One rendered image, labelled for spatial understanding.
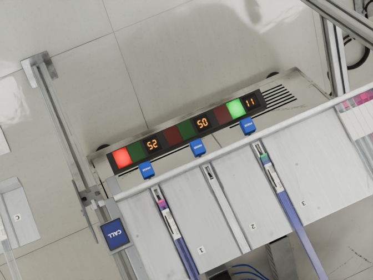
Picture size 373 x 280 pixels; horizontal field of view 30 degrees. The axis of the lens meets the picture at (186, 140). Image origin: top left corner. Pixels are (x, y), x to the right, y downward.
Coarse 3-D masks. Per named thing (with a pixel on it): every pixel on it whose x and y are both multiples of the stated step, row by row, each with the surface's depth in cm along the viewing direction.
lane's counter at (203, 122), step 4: (200, 116) 140; (204, 116) 140; (196, 120) 140; (200, 120) 140; (204, 120) 140; (208, 120) 140; (196, 124) 140; (200, 124) 140; (204, 124) 140; (208, 124) 140; (200, 128) 140; (204, 128) 140; (208, 128) 140
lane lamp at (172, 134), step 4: (168, 128) 139; (172, 128) 139; (176, 128) 139; (164, 132) 139; (168, 132) 139; (172, 132) 139; (176, 132) 139; (168, 136) 139; (172, 136) 139; (176, 136) 139; (180, 136) 139; (168, 140) 139; (172, 140) 139; (176, 140) 139; (180, 140) 139; (172, 144) 139
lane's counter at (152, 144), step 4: (152, 136) 139; (156, 136) 139; (144, 140) 139; (148, 140) 139; (152, 140) 139; (156, 140) 139; (144, 144) 138; (148, 144) 138; (152, 144) 138; (156, 144) 138; (148, 148) 138; (152, 148) 138; (156, 148) 138; (160, 148) 138; (148, 152) 138; (152, 152) 138
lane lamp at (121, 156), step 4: (124, 148) 138; (112, 152) 138; (116, 152) 138; (120, 152) 138; (124, 152) 138; (116, 156) 138; (120, 156) 138; (124, 156) 138; (128, 156) 138; (116, 160) 137; (120, 160) 137; (124, 160) 137; (128, 160) 137; (120, 164) 137; (124, 164) 137; (128, 164) 137
